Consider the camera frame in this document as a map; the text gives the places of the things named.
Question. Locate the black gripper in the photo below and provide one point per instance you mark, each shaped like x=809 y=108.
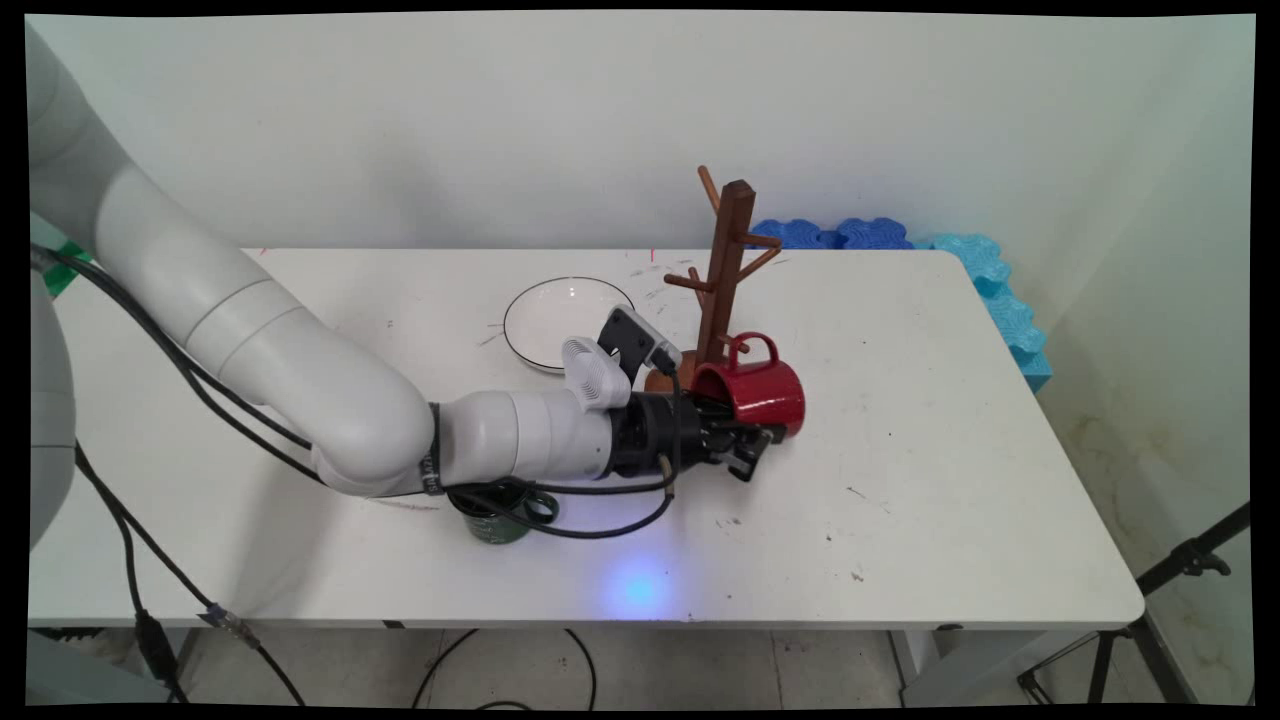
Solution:
x=655 y=432

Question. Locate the red ceramic mug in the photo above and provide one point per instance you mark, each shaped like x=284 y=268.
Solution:
x=765 y=395

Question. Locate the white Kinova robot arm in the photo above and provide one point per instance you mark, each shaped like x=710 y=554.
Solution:
x=260 y=340

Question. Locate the brown wooden mug tree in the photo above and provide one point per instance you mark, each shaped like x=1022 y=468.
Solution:
x=728 y=250

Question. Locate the dark blue foam mat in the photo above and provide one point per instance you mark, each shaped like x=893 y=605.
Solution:
x=875 y=233
x=790 y=234

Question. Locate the white plate with black rim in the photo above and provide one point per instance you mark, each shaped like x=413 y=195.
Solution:
x=545 y=320

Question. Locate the dark green mug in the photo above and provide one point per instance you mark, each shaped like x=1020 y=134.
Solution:
x=495 y=525

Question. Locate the white table leg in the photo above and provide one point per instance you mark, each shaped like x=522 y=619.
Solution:
x=915 y=660

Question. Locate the light blue foam mat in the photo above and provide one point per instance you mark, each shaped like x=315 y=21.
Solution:
x=1005 y=300

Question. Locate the black tripod stand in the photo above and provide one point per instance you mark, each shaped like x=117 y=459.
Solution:
x=1150 y=580

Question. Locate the green floor mat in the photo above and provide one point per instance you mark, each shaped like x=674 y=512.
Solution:
x=62 y=275

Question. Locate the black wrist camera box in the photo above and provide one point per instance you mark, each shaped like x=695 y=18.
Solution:
x=632 y=338

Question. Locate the white vented camera mount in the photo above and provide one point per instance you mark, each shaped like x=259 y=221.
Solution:
x=592 y=375

